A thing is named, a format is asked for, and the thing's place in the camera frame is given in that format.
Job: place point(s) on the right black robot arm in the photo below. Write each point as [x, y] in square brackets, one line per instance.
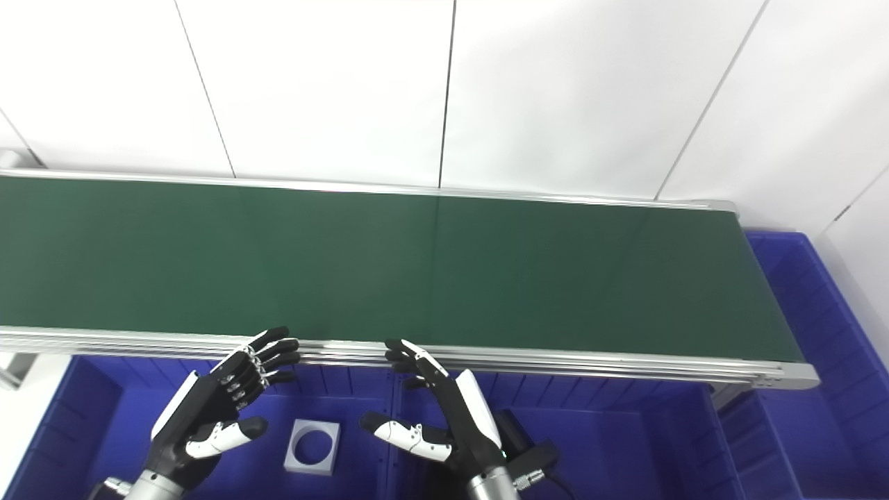
[493, 486]

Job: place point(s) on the green conveyor belt aluminium frame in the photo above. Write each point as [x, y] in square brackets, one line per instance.
[417, 264]

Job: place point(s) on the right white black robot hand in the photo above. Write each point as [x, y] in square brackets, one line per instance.
[465, 423]

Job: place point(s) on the aluminium conveyor leg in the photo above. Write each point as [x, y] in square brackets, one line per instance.
[17, 368]

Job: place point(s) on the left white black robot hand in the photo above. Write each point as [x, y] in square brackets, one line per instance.
[208, 403]

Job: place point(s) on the white square part round hole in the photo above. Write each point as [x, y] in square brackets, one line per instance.
[295, 458]

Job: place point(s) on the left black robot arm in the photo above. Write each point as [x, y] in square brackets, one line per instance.
[153, 487]

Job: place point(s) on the large blue plastic bin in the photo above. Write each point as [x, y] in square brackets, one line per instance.
[819, 417]
[104, 430]
[625, 444]

